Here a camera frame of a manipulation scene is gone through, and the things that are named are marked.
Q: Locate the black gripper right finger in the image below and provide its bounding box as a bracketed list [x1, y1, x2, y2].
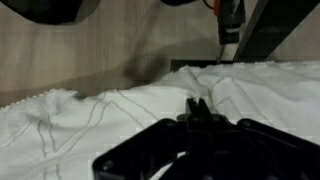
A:
[198, 99, 212, 119]

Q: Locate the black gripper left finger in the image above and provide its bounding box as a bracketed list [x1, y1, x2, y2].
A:
[186, 98, 199, 120]

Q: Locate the white duvet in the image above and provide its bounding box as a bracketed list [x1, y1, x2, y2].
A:
[0, 60, 320, 180]

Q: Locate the orange black clamp front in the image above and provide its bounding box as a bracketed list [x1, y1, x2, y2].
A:
[214, 0, 246, 45]

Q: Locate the black robot table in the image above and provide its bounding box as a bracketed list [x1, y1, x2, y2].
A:
[170, 0, 320, 72]

